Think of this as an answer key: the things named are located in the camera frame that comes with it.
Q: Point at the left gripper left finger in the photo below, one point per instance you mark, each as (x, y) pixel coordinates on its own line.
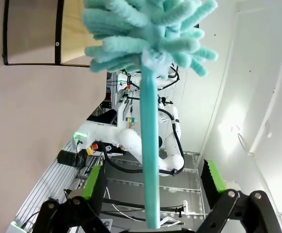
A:
(92, 184)

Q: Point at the teal microfibre duster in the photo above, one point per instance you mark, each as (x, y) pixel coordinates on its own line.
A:
(150, 121)

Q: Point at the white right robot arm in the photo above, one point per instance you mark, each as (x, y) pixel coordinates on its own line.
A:
(131, 140)

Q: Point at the yellow red emergency stop button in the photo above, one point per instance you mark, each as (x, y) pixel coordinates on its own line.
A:
(93, 147)

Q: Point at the black cylindrical device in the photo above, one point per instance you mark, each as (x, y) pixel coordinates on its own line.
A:
(66, 157)

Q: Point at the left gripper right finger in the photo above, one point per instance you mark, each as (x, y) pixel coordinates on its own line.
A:
(216, 179)

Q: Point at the wooden shelf with black frame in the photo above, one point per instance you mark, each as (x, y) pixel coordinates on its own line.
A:
(70, 29)

